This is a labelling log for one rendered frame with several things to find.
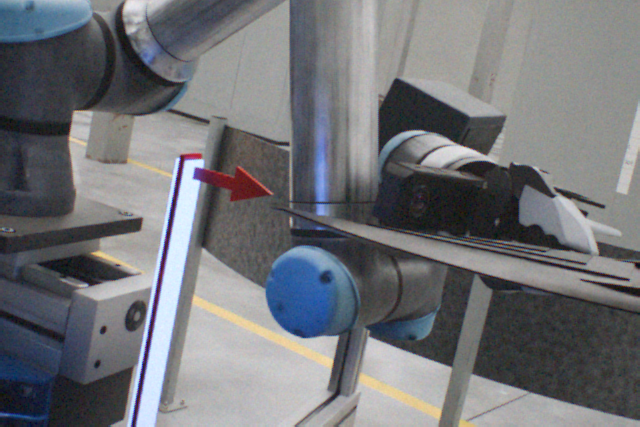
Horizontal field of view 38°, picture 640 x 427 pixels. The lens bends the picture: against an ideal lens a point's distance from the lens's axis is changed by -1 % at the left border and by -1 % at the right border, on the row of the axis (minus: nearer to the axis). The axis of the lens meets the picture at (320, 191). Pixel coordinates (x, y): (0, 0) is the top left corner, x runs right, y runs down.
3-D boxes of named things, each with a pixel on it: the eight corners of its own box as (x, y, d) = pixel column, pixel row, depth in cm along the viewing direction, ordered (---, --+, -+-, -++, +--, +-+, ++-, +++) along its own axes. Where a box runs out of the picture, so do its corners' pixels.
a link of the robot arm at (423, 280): (318, 326, 88) (343, 213, 86) (379, 311, 97) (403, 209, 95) (389, 356, 83) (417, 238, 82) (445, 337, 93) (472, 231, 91)
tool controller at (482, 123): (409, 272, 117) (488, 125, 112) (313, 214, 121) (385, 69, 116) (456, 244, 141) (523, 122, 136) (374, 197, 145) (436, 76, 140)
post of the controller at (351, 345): (348, 398, 115) (382, 246, 112) (326, 390, 116) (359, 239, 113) (356, 391, 118) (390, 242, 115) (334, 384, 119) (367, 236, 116)
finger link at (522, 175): (578, 180, 64) (517, 162, 72) (559, 174, 63) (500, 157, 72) (557, 246, 64) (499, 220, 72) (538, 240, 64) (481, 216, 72)
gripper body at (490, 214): (612, 203, 70) (536, 171, 81) (514, 173, 67) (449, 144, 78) (577, 298, 71) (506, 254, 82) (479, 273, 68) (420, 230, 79)
